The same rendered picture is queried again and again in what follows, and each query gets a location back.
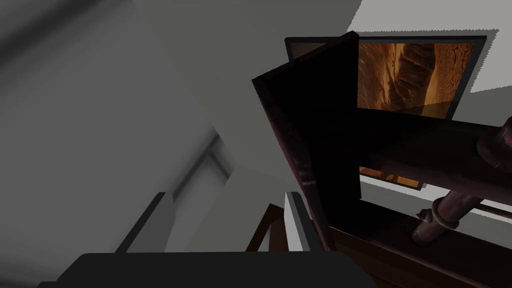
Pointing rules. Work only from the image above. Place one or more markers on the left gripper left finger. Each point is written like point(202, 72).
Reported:
point(154, 228)

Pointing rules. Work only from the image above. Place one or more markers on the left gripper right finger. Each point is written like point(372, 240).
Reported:
point(296, 226)

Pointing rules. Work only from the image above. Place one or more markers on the dark wooden furniture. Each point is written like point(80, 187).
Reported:
point(332, 160)

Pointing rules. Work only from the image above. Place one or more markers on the orange framed wall picture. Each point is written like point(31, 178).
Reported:
point(404, 76)

